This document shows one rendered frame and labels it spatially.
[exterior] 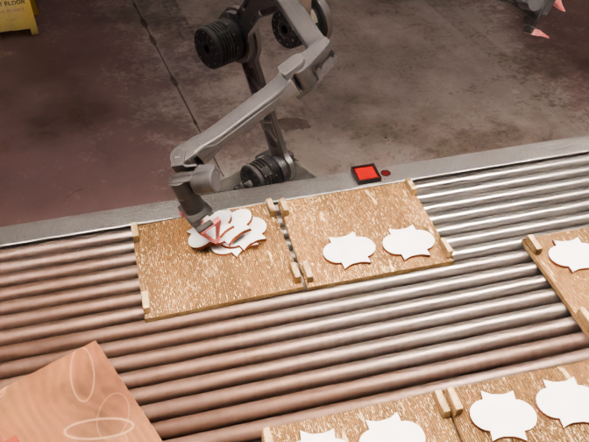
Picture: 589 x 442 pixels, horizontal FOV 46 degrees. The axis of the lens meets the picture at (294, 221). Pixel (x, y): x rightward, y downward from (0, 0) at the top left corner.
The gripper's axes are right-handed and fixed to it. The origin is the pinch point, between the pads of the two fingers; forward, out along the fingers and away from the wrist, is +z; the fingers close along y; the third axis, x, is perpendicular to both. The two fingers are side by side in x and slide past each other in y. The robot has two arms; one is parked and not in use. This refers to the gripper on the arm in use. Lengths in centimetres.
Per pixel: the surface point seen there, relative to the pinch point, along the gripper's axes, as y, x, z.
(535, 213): -36, -81, 35
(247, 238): -5.3, -7.7, 5.5
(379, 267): -31.0, -30.3, 18.7
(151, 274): -1.3, 19.0, -0.1
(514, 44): 168, -272, 142
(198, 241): 0.3, 3.5, 0.9
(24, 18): 350, -21, 28
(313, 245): -14.9, -21.2, 13.2
